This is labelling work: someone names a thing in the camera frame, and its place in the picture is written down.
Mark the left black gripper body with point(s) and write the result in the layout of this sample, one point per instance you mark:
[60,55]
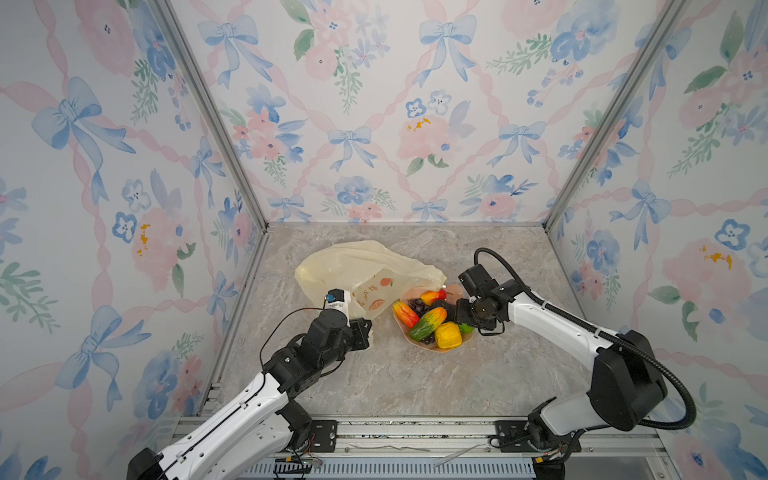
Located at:
[353,337]

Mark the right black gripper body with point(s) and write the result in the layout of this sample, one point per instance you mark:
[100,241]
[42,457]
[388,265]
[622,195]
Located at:
[472,315]

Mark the cream plastic bag orange print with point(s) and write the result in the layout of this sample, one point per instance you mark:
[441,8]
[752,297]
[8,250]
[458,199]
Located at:
[373,275]

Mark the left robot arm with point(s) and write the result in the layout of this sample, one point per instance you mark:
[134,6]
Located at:
[264,418]

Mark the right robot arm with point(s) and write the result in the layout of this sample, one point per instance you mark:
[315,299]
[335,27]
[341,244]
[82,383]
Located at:
[629,387]

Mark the black avocado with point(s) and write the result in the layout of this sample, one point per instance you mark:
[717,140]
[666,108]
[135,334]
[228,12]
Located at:
[450,310]

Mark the yellow bell pepper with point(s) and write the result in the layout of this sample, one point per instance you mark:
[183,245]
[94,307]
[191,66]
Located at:
[448,336]

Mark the pink flower-shaped plate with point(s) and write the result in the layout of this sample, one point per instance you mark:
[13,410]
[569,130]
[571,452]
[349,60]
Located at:
[454,293]

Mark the green orange mango fruit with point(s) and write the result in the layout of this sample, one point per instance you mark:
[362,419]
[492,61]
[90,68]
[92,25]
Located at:
[427,325]

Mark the orange red mango fruit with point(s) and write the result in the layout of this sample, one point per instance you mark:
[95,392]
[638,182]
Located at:
[405,315]

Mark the dark purple grape bunch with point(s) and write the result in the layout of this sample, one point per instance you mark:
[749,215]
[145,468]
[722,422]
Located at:
[418,306]

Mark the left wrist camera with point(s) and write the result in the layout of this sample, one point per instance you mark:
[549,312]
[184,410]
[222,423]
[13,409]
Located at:
[338,299]

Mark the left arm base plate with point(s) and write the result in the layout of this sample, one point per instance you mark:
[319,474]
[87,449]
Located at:
[314,436]

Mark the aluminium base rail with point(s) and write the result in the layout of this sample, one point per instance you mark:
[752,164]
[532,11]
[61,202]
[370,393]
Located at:
[458,448]

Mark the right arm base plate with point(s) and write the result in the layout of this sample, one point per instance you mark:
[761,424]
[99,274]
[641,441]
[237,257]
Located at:
[519,436]

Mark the right aluminium corner post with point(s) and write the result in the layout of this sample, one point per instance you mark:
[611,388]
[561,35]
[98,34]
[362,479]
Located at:
[658,36]

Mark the aluminium corner post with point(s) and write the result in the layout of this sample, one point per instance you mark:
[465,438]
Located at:
[658,36]
[180,47]

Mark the left aluminium corner post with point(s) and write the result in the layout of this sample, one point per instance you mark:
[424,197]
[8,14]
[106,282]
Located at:
[180,47]

